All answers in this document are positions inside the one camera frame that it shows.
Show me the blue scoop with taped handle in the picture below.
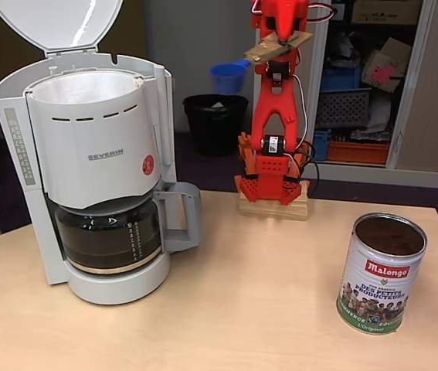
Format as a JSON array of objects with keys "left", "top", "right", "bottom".
[{"left": 209, "top": 30, "right": 314, "bottom": 94}]

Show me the white paper coffee filter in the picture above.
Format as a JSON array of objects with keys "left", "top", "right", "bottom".
[{"left": 32, "top": 71, "right": 141, "bottom": 106}]

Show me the white drip coffee maker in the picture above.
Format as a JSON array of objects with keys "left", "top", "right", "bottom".
[{"left": 0, "top": 0, "right": 175, "bottom": 306}]

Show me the dark ground coffee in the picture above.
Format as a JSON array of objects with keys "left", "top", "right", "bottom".
[{"left": 355, "top": 218, "right": 425, "bottom": 255}]

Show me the Malongo coffee tin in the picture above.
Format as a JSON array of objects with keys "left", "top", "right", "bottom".
[{"left": 336, "top": 211, "right": 427, "bottom": 334}]

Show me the large blue plastic crate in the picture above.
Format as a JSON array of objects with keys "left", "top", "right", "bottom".
[{"left": 321, "top": 67, "right": 362, "bottom": 93}]

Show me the long dark cardboard box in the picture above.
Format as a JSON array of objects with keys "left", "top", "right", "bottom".
[{"left": 351, "top": 0, "right": 423, "bottom": 25}]

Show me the plain cardboard box flap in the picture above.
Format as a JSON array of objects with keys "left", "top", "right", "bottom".
[{"left": 379, "top": 36, "right": 413, "bottom": 60}]

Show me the grey perforated metal box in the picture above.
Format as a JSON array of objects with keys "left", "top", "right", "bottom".
[{"left": 314, "top": 87, "right": 372, "bottom": 129}]

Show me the cardboard box with pink mark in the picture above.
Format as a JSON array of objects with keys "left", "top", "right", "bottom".
[{"left": 360, "top": 49, "right": 409, "bottom": 92}]

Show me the small blue plastic bin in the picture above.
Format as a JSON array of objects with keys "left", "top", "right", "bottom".
[{"left": 313, "top": 129, "right": 332, "bottom": 162}]

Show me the black waste bin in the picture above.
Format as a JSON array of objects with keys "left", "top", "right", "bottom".
[{"left": 182, "top": 94, "right": 250, "bottom": 158}]

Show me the white paper bag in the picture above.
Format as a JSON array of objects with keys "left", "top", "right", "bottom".
[{"left": 367, "top": 91, "right": 393, "bottom": 131}]

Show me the orange plastic crate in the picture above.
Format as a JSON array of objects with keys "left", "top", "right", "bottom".
[{"left": 327, "top": 139, "right": 392, "bottom": 163}]

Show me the wooden base block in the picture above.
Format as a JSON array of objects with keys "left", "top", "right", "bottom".
[{"left": 239, "top": 181, "right": 311, "bottom": 222}]

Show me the white servo cable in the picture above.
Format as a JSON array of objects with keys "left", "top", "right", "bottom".
[{"left": 251, "top": 0, "right": 339, "bottom": 171}]

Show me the black power cable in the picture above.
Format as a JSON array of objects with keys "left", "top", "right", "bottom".
[{"left": 299, "top": 137, "right": 321, "bottom": 198}]

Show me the glass carafe grey handle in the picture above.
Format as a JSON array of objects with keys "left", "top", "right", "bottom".
[{"left": 53, "top": 181, "right": 206, "bottom": 276}]

